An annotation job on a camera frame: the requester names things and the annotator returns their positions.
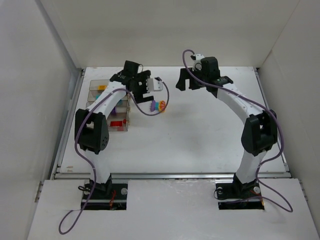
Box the yellow flower lego block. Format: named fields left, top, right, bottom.
left=158, top=100, right=166, bottom=113

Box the red lego block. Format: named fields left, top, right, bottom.
left=110, top=121, right=123, bottom=128

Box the purple square lego block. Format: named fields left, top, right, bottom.
left=110, top=107, right=119, bottom=116

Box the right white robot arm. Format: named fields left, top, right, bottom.
left=176, top=53, right=278, bottom=200

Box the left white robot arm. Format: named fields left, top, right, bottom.
left=74, top=60, right=163, bottom=193

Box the clear compartment organizer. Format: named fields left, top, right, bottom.
left=86, top=79, right=131, bottom=132

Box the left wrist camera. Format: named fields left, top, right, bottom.
left=146, top=77, right=163, bottom=93

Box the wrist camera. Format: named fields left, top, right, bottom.
left=146, top=77, right=163, bottom=93
left=190, top=53, right=205, bottom=72

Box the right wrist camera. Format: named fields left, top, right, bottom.
left=190, top=53, right=205, bottom=72

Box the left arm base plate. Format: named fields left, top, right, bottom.
left=84, top=181, right=128, bottom=211

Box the aluminium rail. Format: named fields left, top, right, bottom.
left=52, top=172, right=292, bottom=180

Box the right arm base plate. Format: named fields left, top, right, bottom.
left=214, top=181, right=265, bottom=210

